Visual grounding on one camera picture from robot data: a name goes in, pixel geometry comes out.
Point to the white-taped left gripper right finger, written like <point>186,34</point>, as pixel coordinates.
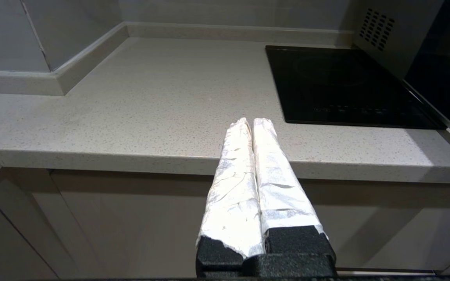
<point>283,199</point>

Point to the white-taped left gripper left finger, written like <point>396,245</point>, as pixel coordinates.
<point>231,195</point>

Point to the silver microwave oven body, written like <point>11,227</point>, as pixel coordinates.
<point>399,58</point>

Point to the black induction cooktop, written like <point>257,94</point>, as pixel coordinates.
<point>346,86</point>

